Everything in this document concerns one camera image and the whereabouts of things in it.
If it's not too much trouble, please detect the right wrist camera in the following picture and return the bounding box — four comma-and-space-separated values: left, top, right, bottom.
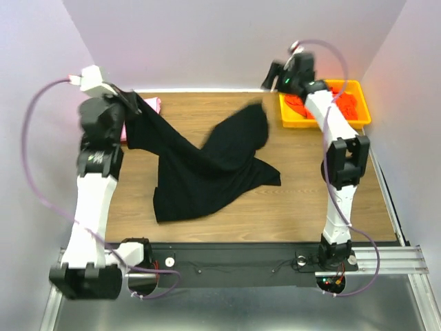
288, 41, 304, 57

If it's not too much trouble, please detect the yellow plastic bin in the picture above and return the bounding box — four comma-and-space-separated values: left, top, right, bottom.
278, 80, 371, 130

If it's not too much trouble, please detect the pink folded t-shirt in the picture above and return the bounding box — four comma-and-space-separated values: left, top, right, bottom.
121, 97, 161, 143

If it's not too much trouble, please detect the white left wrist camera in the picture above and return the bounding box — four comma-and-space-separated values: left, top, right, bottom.
68, 65, 116, 98

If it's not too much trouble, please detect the aluminium table edge rail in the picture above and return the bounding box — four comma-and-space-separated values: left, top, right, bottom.
369, 147, 410, 246

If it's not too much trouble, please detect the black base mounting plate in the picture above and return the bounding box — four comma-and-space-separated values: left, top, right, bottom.
128, 243, 358, 292

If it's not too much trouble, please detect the black t-shirt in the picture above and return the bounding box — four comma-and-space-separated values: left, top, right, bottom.
125, 101, 281, 223

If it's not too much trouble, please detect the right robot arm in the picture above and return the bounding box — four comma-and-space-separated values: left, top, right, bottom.
261, 52, 370, 269

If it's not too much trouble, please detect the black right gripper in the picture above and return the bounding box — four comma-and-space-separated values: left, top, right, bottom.
259, 61, 298, 96

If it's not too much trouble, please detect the orange t-shirt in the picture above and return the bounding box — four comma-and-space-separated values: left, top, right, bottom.
283, 92, 358, 120

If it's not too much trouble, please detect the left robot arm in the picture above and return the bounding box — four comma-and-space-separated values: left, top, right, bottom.
49, 92, 142, 300

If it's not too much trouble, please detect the aluminium frame extrusion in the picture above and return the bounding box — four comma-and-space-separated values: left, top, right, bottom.
354, 246, 429, 274

